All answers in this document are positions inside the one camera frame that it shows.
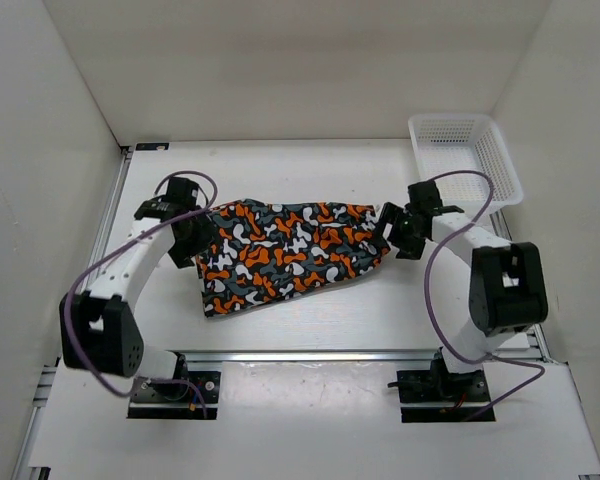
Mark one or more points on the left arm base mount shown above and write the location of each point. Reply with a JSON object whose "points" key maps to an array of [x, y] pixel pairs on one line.
{"points": [[198, 399]]}

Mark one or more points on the white plastic basket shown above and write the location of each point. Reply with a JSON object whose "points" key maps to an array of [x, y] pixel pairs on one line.
{"points": [[468, 142]]}

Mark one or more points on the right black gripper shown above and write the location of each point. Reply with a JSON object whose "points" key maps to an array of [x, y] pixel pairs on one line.
{"points": [[393, 214]]}

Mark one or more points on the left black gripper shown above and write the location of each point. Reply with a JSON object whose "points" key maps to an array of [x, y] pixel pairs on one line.
{"points": [[207, 234]]}

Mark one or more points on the orange camouflage shorts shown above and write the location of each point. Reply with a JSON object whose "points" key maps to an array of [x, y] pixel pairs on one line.
{"points": [[267, 253]]}

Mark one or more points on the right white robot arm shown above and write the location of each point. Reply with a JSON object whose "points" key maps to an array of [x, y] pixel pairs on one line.
{"points": [[507, 293]]}

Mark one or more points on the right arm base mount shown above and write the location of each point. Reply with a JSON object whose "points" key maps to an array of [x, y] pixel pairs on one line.
{"points": [[429, 396]]}

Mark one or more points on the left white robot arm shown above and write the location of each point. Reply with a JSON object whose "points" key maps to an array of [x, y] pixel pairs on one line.
{"points": [[99, 332]]}

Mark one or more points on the aluminium front rail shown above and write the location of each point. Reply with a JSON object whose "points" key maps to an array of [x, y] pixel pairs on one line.
{"points": [[309, 356]]}

